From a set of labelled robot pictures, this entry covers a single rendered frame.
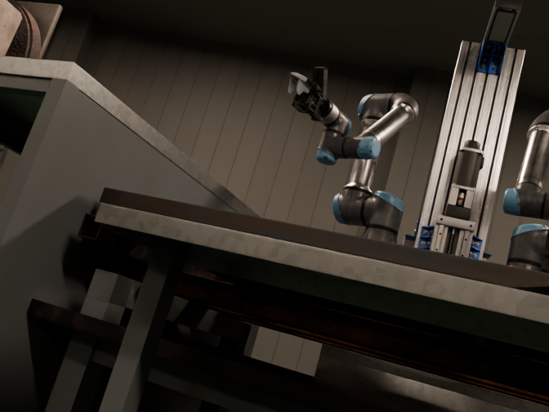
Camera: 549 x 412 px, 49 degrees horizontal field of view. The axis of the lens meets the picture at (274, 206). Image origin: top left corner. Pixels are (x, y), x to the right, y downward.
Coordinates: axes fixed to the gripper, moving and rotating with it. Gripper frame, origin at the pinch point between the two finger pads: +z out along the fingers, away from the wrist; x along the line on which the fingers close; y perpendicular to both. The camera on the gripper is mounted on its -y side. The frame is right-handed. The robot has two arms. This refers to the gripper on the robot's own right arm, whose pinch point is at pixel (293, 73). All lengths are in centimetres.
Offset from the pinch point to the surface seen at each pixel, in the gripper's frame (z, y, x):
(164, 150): 36, 43, -3
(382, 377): -34, 77, -47
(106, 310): 51, 83, -26
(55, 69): 74, 42, -8
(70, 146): 66, 55, -12
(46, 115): 73, 51, -12
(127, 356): 67, 84, -54
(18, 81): 76, 46, 1
